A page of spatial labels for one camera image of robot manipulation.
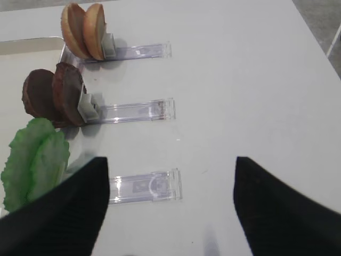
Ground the outer bun half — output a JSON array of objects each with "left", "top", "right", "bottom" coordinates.
[{"left": 83, "top": 3, "right": 106, "bottom": 60}]

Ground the clear lettuce holder rail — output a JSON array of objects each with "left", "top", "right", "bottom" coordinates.
[{"left": 109, "top": 169, "right": 183, "bottom": 204}]

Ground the bun half near tray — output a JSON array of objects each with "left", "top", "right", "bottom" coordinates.
[{"left": 61, "top": 3, "right": 91, "bottom": 59}]

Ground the green lettuce leaf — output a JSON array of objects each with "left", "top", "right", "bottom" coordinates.
[
  {"left": 27, "top": 131, "right": 70, "bottom": 202},
  {"left": 1, "top": 118, "right": 55, "bottom": 212}
]

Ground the grey patty pusher block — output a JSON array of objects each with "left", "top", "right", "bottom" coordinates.
[{"left": 77, "top": 93, "right": 100, "bottom": 123}]

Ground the meat patty near tray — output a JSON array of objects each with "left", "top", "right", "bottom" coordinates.
[{"left": 22, "top": 69, "right": 62, "bottom": 122}]

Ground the clear patty holder rail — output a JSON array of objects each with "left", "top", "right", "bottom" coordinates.
[{"left": 86, "top": 98, "right": 176, "bottom": 124}]

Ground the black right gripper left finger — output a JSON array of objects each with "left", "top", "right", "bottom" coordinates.
[{"left": 1, "top": 157, "right": 110, "bottom": 255}]

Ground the outer meat patty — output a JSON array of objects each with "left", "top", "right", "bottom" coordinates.
[{"left": 52, "top": 62, "right": 86, "bottom": 126}]

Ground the clear bun holder rail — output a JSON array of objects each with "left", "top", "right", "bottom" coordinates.
[{"left": 59, "top": 42, "right": 172, "bottom": 64}]

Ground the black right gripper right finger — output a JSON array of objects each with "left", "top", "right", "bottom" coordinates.
[{"left": 233, "top": 156, "right": 340, "bottom": 255}]

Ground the white rectangular tray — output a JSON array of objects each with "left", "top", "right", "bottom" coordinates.
[{"left": 1, "top": 37, "right": 64, "bottom": 55}]

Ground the grey bun pusher block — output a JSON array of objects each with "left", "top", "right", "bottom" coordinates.
[{"left": 101, "top": 33, "right": 116, "bottom": 59}]

